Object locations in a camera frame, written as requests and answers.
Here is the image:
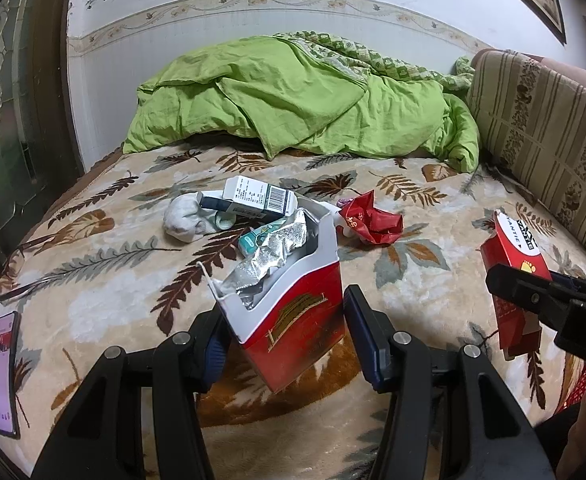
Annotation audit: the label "crumpled silver foil wrapper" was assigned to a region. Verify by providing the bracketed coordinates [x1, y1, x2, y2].
[220, 209, 308, 311]

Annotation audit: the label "eyeglasses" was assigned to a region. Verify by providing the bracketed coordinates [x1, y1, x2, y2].
[0, 232, 56, 303]

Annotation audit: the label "red box with foot print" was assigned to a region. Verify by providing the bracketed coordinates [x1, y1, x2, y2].
[480, 209, 554, 361]

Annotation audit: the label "crumpled red wrapper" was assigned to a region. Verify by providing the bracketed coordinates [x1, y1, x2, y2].
[338, 191, 405, 247]

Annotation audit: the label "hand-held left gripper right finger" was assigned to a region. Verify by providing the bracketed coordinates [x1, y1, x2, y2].
[343, 284, 556, 480]

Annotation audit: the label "leaf print blanket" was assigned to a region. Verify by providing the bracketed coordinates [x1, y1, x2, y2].
[0, 140, 586, 480]

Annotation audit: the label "smartphone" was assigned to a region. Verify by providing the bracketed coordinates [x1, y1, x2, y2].
[0, 311, 21, 440]

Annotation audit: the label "wooden door with patterned glass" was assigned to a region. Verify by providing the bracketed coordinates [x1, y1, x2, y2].
[0, 0, 84, 261]

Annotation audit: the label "red plastic mesh basket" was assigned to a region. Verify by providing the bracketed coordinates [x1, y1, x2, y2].
[555, 360, 586, 411]

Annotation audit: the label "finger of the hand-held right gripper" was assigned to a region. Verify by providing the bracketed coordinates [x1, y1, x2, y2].
[548, 270, 586, 302]
[485, 264, 581, 333]

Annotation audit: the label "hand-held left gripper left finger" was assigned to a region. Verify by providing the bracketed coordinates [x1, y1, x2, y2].
[32, 310, 229, 480]

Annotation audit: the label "striped floral cushion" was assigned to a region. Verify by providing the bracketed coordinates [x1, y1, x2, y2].
[465, 49, 586, 271]

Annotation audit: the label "dark blue small box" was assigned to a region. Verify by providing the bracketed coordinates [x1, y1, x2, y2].
[198, 194, 274, 221]

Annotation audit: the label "white box with barcode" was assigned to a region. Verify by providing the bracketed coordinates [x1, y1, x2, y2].
[222, 176, 299, 221]

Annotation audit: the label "white knit glove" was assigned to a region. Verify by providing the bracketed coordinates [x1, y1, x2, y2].
[163, 194, 224, 245]

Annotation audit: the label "red cigarette box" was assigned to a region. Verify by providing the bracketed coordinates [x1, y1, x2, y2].
[208, 195, 348, 393]

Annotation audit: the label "green quilt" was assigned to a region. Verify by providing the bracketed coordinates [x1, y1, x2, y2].
[122, 31, 481, 173]

